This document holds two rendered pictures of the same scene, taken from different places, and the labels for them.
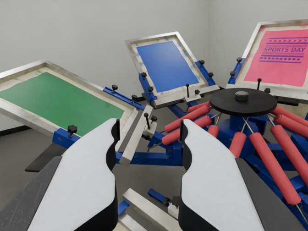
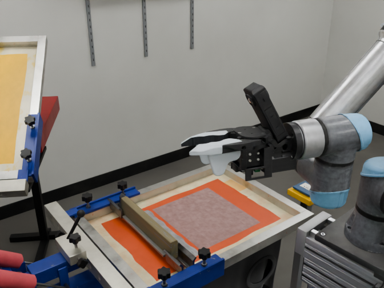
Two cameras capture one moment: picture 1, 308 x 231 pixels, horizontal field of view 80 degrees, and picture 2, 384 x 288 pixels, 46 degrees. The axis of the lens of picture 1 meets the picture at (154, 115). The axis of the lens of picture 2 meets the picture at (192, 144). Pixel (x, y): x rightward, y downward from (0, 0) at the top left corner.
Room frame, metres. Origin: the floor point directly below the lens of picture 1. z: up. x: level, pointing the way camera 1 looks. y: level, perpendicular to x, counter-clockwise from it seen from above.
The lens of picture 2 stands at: (0.36, 0.67, 2.01)
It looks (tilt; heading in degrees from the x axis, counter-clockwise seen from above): 25 degrees down; 249
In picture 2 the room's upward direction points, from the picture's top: straight up
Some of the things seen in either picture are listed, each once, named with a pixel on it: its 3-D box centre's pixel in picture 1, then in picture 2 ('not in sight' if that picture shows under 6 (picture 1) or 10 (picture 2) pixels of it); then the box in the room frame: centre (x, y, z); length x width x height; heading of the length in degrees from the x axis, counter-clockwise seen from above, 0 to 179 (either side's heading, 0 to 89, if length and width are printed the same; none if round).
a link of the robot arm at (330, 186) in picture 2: not in sight; (326, 175); (-0.19, 0.01, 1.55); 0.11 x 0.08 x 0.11; 87
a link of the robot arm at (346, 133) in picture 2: not in sight; (338, 135); (-0.19, 0.02, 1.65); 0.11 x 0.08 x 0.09; 177
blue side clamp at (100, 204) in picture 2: not in sight; (106, 206); (0.13, -0.94, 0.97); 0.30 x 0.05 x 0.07; 16
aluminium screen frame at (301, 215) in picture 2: not in sight; (192, 218); (-0.17, -0.74, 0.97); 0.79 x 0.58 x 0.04; 16
